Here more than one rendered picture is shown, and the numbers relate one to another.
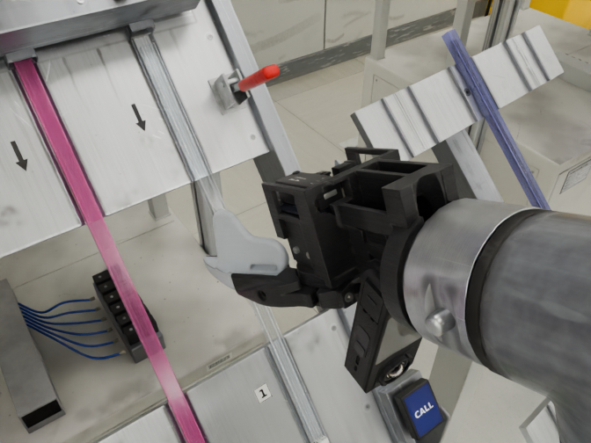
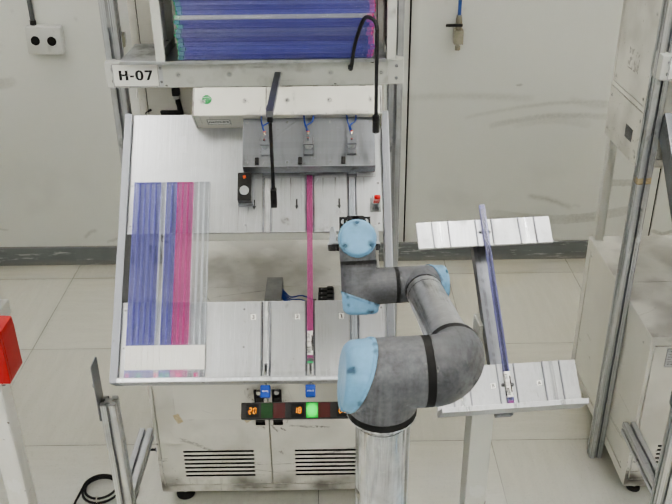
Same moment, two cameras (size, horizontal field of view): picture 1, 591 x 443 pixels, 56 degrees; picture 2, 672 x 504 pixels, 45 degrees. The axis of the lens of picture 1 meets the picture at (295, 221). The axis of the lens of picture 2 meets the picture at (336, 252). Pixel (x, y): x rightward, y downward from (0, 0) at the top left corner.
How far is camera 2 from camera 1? 1.60 m
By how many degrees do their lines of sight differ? 32
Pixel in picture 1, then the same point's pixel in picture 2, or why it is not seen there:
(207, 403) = (320, 308)
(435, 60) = (643, 253)
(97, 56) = (333, 179)
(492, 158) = (630, 329)
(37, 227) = (292, 227)
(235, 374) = (334, 303)
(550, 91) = not seen: outside the picture
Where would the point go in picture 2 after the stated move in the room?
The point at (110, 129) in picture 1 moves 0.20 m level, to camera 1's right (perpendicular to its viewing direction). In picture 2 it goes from (327, 204) to (394, 222)
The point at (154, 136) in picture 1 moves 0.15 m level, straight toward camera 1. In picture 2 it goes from (341, 211) to (323, 236)
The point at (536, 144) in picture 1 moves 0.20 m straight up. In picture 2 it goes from (651, 322) to (662, 261)
